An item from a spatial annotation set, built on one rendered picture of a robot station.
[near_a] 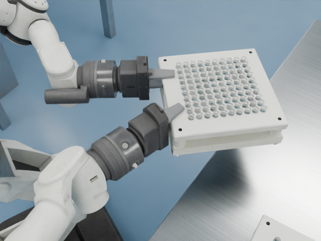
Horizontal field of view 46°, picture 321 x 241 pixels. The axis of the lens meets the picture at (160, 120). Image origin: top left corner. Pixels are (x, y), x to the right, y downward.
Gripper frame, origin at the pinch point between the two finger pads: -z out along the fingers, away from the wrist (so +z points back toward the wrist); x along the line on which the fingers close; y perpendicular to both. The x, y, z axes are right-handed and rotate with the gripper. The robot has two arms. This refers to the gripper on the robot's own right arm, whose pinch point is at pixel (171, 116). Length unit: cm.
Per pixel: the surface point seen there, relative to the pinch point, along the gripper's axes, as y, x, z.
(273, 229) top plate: 29.0, 11.0, -2.2
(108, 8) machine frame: -146, 81, -73
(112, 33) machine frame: -146, 102, -73
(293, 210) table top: 27.9, 18.4, -12.8
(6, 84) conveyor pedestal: -144, 98, 5
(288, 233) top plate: 31.4, 11.0, -3.8
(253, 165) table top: 14.1, 18.2, -15.0
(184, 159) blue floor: -39, 106, -43
